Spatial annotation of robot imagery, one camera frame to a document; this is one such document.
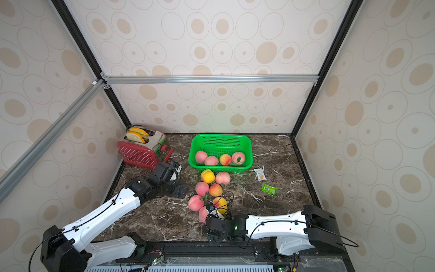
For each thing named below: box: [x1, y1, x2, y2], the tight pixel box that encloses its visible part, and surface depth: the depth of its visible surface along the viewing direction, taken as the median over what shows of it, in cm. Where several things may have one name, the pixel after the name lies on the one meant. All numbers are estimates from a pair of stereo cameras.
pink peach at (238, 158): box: [231, 151, 246, 165], surface depth 102 cm
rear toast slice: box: [129, 127, 150, 140], surface depth 95 cm
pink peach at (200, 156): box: [195, 150, 208, 164], surface depth 103 cm
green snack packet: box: [261, 183, 279, 197], surface depth 94 cm
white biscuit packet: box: [253, 168, 268, 182], surface depth 99 cm
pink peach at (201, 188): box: [194, 181, 210, 197], surface depth 89 cm
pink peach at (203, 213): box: [198, 206, 208, 223], surface depth 82 cm
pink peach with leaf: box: [188, 192, 208, 212], surface depth 85 cm
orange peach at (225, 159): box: [219, 153, 232, 167], surface depth 102 cm
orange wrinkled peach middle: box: [209, 183, 223, 197], surface depth 90 cm
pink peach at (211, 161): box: [203, 155, 219, 167], surface depth 100 cm
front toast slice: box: [125, 131, 146, 144], surface depth 94 cm
